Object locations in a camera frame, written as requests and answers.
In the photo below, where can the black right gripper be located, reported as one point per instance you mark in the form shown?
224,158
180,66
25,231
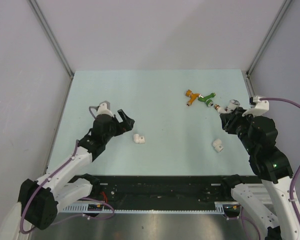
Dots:
228,120

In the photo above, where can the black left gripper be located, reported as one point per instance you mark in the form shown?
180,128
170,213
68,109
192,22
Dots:
123,126

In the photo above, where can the white elbow pipe fitting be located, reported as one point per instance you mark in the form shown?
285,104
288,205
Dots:
218,145
139,139

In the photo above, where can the grey white water faucet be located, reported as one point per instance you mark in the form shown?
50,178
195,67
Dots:
232,105

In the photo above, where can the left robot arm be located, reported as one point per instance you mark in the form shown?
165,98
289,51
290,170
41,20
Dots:
42,199

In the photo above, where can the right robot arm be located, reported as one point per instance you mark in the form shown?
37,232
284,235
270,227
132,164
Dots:
258,135

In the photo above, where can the green water faucet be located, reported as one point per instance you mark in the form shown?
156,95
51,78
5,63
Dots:
207,99

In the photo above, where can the yellow water faucet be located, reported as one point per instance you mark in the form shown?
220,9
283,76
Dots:
192,97

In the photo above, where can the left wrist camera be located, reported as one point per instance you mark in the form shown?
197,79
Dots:
104,109

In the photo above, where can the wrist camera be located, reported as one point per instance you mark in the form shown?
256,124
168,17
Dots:
104,109
258,106

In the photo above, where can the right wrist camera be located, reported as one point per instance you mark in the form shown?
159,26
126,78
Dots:
258,106

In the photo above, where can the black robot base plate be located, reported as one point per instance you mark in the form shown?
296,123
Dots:
160,192

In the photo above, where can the white slotted cable duct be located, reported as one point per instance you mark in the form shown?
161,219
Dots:
218,208

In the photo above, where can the aluminium frame post right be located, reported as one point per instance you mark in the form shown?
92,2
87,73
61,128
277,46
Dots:
284,8

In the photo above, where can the aluminium frame post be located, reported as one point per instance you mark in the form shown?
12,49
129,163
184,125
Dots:
45,26
284,8

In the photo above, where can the aluminium frame post left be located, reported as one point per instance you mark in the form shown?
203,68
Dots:
45,26

